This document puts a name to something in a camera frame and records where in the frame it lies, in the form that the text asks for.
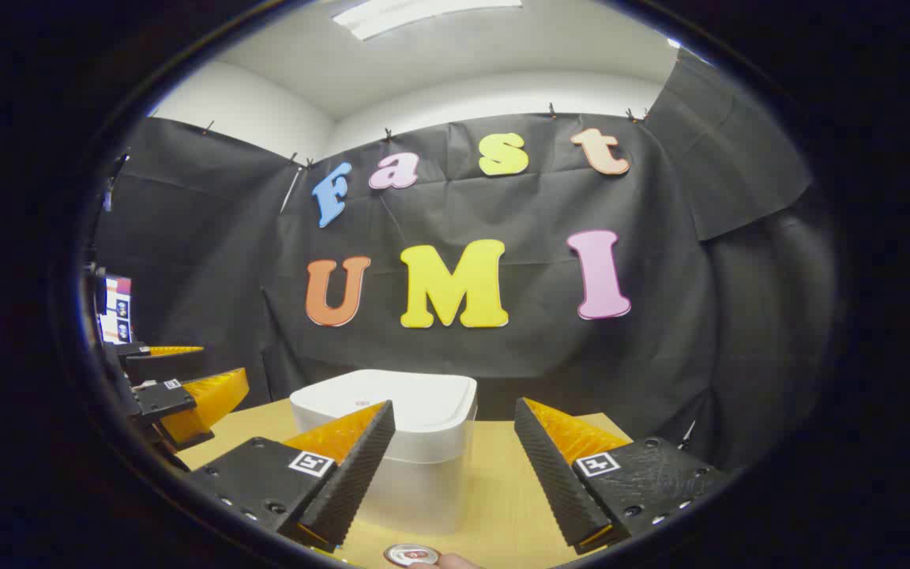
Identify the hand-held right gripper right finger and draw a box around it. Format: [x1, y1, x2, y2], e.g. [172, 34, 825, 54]
[513, 397, 731, 556]

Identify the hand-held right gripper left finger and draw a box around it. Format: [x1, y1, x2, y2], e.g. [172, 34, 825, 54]
[185, 399, 397, 554]

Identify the white desktop garbage bin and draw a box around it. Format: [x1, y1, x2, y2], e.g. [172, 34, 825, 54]
[289, 368, 479, 537]

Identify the red pop can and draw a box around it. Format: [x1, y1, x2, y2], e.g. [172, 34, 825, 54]
[384, 544, 442, 568]

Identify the white garbage bin lid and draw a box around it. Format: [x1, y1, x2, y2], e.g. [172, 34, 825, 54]
[291, 368, 478, 434]

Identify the wooden desktop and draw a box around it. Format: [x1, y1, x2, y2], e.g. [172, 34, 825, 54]
[175, 398, 637, 569]

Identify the computer monitor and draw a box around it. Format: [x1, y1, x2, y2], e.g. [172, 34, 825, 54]
[100, 275, 133, 345]

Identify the black backdrop cloth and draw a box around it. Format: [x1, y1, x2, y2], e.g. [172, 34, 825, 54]
[96, 49, 839, 475]

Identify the long ceiling light panel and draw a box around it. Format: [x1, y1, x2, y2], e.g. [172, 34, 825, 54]
[333, 0, 523, 40]

